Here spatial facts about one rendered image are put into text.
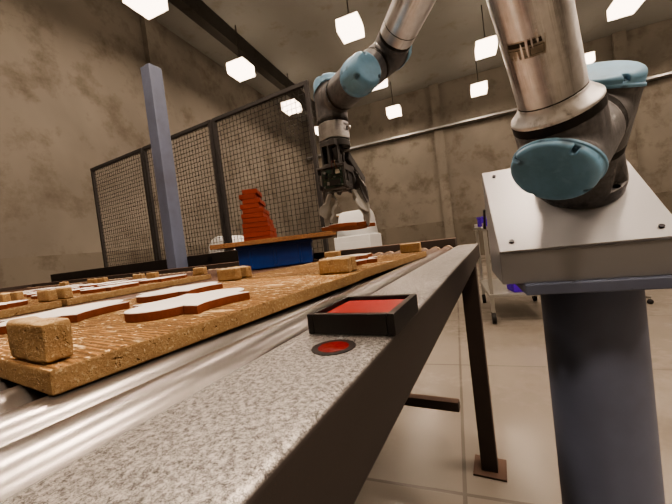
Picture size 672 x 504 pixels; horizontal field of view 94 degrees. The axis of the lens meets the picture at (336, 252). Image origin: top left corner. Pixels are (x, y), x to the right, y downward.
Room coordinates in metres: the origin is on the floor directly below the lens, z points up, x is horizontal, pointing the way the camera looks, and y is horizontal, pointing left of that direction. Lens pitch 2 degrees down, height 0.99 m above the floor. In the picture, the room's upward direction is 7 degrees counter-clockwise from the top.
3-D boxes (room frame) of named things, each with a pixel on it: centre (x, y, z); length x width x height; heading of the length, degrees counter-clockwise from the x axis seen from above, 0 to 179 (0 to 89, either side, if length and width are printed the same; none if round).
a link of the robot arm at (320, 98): (0.77, -0.03, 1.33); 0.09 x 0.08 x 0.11; 29
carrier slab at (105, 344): (0.44, 0.22, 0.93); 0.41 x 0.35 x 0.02; 150
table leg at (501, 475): (1.26, -0.52, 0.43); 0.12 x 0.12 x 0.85; 63
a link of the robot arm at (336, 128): (0.77, -0.03, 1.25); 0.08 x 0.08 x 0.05
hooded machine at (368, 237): (6.00, -0.45, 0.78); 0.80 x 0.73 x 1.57; 159
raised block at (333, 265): (0.54, 0.00, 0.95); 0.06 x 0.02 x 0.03; 60
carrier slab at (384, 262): (0.81, 0.00, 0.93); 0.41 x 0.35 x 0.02; 148
